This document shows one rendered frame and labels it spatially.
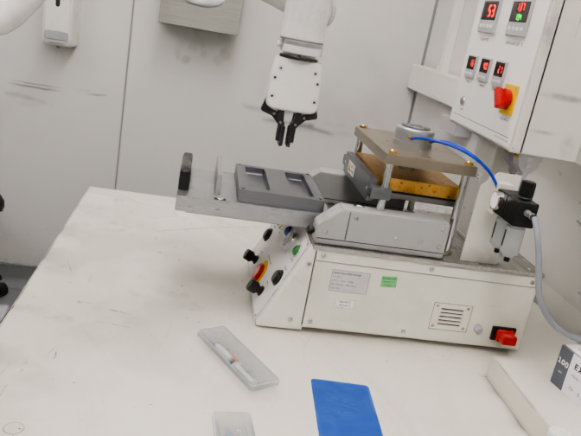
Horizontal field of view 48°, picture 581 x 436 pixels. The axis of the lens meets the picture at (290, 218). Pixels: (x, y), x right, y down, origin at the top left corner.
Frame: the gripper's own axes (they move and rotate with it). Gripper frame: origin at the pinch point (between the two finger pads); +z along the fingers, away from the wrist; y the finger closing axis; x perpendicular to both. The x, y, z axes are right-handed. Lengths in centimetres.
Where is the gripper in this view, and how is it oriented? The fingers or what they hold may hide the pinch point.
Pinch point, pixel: (284, 135)
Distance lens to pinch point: 129.3
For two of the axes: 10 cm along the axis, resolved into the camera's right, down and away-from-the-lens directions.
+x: -1.1, -3.2, 9.4
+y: 9.8, 1.3, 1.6
